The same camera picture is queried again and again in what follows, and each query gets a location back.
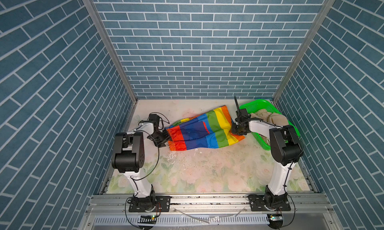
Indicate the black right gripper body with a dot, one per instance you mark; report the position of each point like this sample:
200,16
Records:
236,129

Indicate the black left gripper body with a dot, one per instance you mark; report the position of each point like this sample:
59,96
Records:
160,137

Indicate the rainbow striped shorts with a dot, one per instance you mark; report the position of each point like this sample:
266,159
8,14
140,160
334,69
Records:
211,130

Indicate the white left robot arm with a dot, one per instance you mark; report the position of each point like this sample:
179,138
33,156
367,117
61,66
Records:
128,158

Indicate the beige shorts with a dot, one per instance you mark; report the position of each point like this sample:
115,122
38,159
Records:
269,117

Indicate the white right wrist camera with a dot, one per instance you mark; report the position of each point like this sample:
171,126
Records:
242,116

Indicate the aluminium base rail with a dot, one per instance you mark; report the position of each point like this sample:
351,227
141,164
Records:
309,211

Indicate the white vented cable tray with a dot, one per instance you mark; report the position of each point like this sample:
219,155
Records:
181,220

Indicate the aluminium left corner post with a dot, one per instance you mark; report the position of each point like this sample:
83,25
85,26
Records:
93,13

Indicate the aluminium corner post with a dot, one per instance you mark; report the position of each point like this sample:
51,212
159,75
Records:
318,20
93,13

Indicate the aluminium right corner post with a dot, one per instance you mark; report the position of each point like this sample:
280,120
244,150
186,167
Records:
318,20

